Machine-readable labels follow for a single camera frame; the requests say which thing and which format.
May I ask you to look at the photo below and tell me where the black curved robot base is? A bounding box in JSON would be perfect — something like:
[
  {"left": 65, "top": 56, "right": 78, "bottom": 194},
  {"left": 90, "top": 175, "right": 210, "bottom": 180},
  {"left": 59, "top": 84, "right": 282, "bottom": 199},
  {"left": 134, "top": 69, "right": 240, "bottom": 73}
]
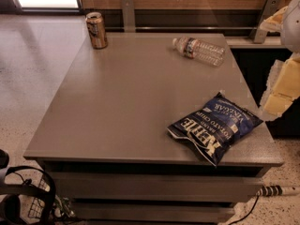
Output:
[{"left": 0, "top": 150, "right": 56, "bottom": 225}]

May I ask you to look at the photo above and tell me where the metal wall bracket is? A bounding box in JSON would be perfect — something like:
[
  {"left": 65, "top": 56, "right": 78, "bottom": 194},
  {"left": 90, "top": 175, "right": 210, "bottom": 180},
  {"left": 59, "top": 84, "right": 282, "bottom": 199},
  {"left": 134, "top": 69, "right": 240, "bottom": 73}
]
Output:
[
  {"left": 249, "top": 0, "right": 281, "bottom": 44},
  {"left": 121, "top": 0, "right": 136, "bottom": 33}
]

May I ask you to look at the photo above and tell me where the lower grey drawer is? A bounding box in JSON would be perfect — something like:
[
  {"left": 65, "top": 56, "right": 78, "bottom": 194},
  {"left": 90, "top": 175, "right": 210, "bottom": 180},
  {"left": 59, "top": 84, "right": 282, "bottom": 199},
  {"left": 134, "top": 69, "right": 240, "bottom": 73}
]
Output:
[{"left": 71, "top": 202, "right": 234, "bottom": 223}]

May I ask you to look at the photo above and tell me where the clear plastic water bottle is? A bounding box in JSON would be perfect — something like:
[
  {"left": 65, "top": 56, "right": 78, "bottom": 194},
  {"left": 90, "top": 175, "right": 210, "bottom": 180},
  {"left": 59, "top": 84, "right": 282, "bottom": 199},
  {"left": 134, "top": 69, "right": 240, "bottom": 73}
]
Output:
[{"left": 172, "top": 37, "right": 225, "bottom": 67}]

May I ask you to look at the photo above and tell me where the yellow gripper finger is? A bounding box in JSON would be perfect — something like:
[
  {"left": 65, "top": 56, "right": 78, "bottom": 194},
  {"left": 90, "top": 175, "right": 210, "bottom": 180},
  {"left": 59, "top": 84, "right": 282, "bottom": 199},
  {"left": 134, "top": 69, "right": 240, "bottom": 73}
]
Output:
[
  {"left": 260, "top": 53, "right": 300, "bottom": 118},
  {"left": 259, "top": 7, "right": 288, "bottom": 32}
]

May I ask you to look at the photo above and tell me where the black floor cable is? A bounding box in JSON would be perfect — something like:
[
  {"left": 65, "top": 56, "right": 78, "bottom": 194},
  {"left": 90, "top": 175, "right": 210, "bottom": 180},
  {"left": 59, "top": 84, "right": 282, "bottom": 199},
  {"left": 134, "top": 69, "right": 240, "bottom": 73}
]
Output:
[{"left": 227, "top": 195, "right": 261, "bottom": 225}]

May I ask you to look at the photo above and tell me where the striped black white rod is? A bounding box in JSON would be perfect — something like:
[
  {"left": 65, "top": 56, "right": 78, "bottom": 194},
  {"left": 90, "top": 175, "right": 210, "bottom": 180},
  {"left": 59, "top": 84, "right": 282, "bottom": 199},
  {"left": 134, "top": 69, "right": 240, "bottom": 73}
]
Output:
[{"left": 257, "top": 185, "right": 300, "bottom": 197}]

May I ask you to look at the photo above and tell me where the blue potato chip bag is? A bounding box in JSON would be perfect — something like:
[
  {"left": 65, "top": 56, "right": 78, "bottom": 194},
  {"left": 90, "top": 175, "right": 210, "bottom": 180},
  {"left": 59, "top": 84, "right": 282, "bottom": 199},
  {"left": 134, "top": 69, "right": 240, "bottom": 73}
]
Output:
[{"left": 168, "top": 93, "right": 263, "bottom": 167}]

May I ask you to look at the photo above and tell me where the black wire basket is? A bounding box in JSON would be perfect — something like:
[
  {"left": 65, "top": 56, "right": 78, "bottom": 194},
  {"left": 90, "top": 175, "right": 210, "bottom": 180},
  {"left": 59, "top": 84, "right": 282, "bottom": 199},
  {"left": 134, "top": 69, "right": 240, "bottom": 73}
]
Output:
[{"left": 27, "top": 176, "right": 53, "bottom": 220}]

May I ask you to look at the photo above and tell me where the orange soda can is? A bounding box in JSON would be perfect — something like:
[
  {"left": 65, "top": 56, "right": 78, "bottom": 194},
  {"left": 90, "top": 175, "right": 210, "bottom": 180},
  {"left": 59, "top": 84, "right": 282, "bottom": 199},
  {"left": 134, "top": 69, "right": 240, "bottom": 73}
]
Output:
[{"left": 85, "top": 12, "right": 108, "bottom": 49}]

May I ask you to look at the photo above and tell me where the grey drawer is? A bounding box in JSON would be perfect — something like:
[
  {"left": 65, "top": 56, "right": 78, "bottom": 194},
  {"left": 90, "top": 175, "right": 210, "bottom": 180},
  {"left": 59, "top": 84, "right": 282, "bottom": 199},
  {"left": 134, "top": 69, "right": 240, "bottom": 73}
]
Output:
[
  {"left": 71, "top": 202, "right": 234, "bottom": 223},
  {"left": 52, "top": 172, "right": 263, "bottom": 203}
]

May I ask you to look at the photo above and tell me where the upper grey drawer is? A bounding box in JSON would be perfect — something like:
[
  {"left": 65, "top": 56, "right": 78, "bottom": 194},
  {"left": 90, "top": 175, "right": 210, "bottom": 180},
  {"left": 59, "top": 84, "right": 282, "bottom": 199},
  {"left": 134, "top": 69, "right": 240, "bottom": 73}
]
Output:
[{"left": 52, "top": 172, "right": 263, "bottom": 203}]

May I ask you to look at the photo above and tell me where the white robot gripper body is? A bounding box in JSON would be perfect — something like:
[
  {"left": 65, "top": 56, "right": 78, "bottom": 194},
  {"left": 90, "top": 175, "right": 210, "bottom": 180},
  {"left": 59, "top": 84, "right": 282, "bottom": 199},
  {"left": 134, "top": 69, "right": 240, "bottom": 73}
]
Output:
[{"left": 280, "top": 0, "right": 300, "bottom": 53}]

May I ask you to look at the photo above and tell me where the left metal wall bracket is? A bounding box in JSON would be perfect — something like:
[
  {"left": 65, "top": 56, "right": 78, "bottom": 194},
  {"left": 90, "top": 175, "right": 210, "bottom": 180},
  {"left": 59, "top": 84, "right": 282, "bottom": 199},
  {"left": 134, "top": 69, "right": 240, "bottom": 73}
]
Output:
[{"left": 121, "top": 0, "right": 136, "bottom": 33}]

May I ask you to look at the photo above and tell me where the right metal wall bracket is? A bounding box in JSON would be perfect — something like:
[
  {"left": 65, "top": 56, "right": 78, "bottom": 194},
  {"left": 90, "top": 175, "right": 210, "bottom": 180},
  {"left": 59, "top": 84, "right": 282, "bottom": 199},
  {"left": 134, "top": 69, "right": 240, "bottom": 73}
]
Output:
[{"left": 249, "top": 0, "right": 281, "bottom": 44}]

